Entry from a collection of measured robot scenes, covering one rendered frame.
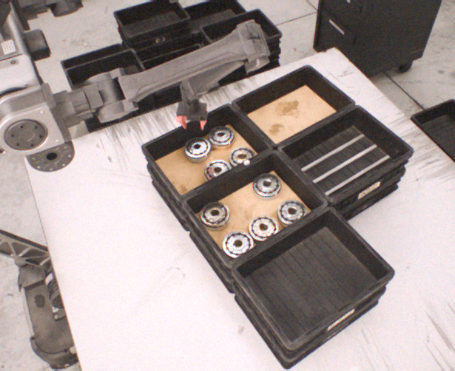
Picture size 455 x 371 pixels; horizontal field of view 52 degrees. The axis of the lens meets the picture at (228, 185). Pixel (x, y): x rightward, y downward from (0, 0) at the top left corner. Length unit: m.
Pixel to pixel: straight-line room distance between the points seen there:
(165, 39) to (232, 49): 1.86
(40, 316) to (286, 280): 1.20
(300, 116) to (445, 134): 1.12
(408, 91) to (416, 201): 1.63
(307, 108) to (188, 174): 0.59
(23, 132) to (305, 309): 0.93
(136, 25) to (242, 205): 1.79
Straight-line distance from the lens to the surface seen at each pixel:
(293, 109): 1.98
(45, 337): 2.24
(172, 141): 1.80
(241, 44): 1.11
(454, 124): 2.92
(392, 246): 1.79
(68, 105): 1.12
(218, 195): 1.65
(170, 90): 2.65
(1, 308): 2.68
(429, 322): 1.70
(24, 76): 1.16
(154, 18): 3.18
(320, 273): 1.54
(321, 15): 3.31
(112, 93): 1.15
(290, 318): 1.47
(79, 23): 4.21
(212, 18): 3.33
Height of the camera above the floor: 2.19
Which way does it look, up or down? 53 degrees down
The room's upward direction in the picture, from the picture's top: 4 degrees counter-clockwise
